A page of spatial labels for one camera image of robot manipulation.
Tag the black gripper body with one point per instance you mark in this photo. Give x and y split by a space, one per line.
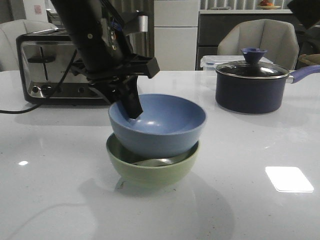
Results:
107 69

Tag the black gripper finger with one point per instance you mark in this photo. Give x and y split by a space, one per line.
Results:
129 97
106 92

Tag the blue bowl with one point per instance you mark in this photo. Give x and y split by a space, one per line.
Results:
168 126

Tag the green bowl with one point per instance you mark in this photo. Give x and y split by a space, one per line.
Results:
150 172

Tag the black and chrome toaster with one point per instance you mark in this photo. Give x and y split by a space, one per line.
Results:
43 57

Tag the white refrigerator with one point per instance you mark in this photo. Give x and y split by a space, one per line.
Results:
175 34

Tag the clear plastic food container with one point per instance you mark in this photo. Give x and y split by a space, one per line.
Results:
209 62

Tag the beige chair left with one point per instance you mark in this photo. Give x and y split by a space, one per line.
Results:
9 31

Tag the beige chair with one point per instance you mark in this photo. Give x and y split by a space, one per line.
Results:
277 37
9 31

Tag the glass pot lid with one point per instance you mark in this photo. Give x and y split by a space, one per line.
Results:
252 67

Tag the dark blue saucepan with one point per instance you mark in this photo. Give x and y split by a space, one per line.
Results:
252 95

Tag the beige chair right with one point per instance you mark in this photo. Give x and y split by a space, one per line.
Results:
277 37

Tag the fruit plate on counter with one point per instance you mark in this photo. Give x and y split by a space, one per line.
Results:
267 5

